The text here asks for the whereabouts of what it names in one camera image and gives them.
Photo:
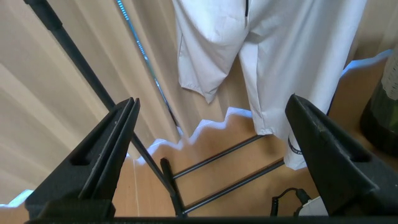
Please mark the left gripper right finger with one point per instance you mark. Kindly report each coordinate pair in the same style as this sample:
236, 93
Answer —
348, 183

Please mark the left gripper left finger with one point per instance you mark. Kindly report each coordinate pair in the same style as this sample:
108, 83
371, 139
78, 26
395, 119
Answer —
62, 183

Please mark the pale grey shorts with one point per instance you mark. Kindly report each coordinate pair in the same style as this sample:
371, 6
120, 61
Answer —
295, 62

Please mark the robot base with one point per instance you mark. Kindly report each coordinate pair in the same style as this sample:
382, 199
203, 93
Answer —
314, 210

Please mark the black clothes rack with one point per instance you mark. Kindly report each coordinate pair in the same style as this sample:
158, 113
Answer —
77, 62

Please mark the green garment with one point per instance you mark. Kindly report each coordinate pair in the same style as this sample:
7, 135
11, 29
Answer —
379, 124

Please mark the beige curtain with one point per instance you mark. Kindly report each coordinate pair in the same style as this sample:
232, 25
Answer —
46, 109

